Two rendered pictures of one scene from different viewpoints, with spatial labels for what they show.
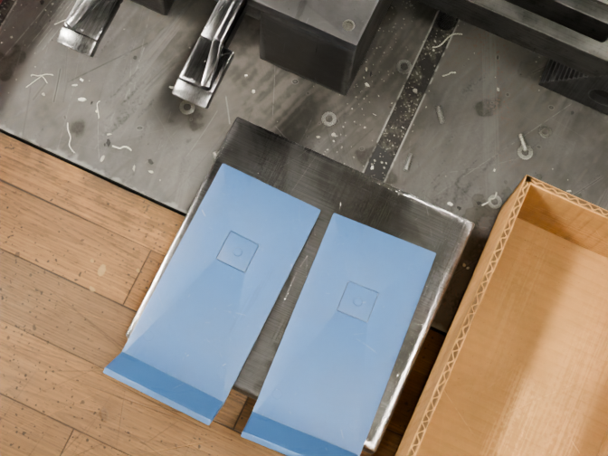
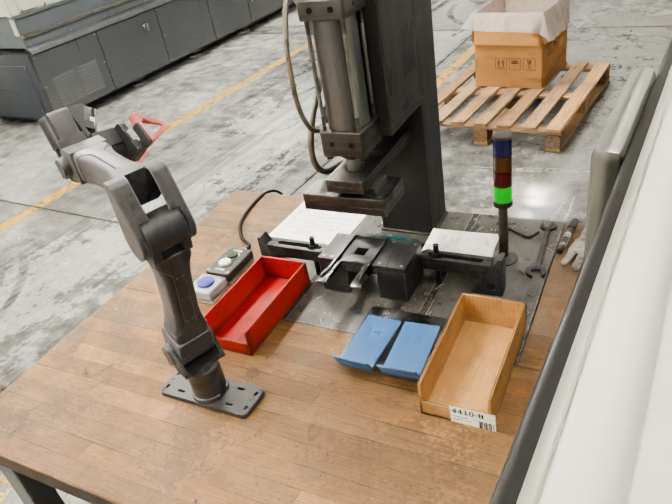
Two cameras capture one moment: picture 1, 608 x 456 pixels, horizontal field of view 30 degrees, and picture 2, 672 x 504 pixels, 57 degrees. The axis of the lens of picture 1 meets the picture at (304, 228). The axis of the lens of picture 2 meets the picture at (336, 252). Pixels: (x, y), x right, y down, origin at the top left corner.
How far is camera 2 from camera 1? 0.76 m
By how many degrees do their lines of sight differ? 43
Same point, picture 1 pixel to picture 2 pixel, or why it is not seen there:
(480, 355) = (460, 354)
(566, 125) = not seen: hidden behind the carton
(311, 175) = (397, 315)
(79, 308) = (324, 359)
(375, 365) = (422, 353)
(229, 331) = (373, 351)
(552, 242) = (481, 325)
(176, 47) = (353, 298)
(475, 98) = (450, 297)
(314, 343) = (401, 351)
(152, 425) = (349, 384)
